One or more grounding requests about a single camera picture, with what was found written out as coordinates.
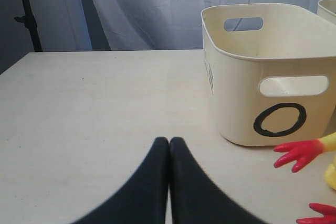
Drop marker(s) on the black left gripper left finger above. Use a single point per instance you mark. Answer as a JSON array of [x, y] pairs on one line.
[[143, 197]]

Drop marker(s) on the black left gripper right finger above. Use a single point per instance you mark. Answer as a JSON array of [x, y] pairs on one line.
[[194, 197]]

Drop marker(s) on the thin whole rubber chicken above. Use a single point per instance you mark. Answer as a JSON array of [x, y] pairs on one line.
[[303, 153]]

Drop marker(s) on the cream bin marked O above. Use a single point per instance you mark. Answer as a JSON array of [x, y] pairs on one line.
[[271, 72]]

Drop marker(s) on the white backdrop curtain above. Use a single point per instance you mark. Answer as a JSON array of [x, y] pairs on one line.
[[104, 25]]

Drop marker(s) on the cream bin marked X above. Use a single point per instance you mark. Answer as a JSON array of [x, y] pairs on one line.
[[326, 9]]

